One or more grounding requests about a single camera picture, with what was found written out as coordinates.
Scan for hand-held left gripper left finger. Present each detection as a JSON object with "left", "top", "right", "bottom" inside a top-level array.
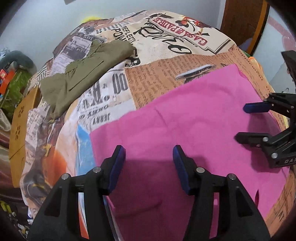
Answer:
[{"left": 28, "top": 145, "right": 126, "bottom": 241}]

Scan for orange box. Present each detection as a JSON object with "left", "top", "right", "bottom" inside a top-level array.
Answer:
[{"left": 0, "top": 68, "right": 15, "bottom": 93}]

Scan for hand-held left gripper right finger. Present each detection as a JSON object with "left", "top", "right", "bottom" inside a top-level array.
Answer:
[{"left": 173, "top": 145, "right": 271, "bottom": 241}]

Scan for pink pants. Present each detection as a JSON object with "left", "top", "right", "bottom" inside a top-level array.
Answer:
[{"left": 89, "top": 64, "right": 290, "bottom": 241}]

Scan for olive green pants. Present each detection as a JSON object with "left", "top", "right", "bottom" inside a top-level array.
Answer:
[{"left": 40, "top": 40, "right": 136, "bottom": 120}]

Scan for green storage box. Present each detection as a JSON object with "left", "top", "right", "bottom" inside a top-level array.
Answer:
[{"left": 0, "top": 70, "right": 31, "bottom": 114}]

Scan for grey plush pillow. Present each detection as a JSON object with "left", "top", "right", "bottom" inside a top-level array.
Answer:
[{"left": 0, "top": 50, "right": 37, "bottom": 75}]

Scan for printed blanket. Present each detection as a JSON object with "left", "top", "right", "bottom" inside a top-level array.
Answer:
[{"left": 20, "top": 9, "right": 292, "bottom": 237}]

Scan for wooden door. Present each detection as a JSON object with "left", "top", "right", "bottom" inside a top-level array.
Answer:
[{"left": 220, "top": 0, "right": 270, "bottom": 55}]

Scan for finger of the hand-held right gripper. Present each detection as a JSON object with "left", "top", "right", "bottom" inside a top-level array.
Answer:
[
  {"left": 243, "top": 93, "right": 296, "bottom": 116},
  {"left": 235, "top": 132, "right": 281, "bottom": 160}
]

